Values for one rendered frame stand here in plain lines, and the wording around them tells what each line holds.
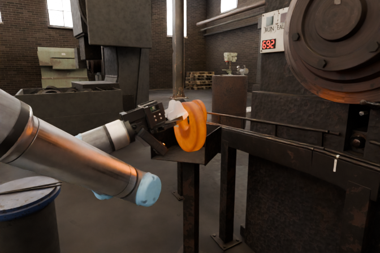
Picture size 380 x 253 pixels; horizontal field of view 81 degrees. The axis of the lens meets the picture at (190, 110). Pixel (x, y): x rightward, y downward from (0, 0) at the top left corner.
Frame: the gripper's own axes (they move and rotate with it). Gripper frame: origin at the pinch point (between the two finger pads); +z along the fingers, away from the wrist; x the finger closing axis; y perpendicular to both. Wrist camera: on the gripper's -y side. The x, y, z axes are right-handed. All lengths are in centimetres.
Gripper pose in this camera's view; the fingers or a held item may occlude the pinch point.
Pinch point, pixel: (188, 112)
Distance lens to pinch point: 71.0
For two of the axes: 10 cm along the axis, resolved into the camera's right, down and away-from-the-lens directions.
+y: -2.4, -9.3, -2.8
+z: 8.4, -3.5, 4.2
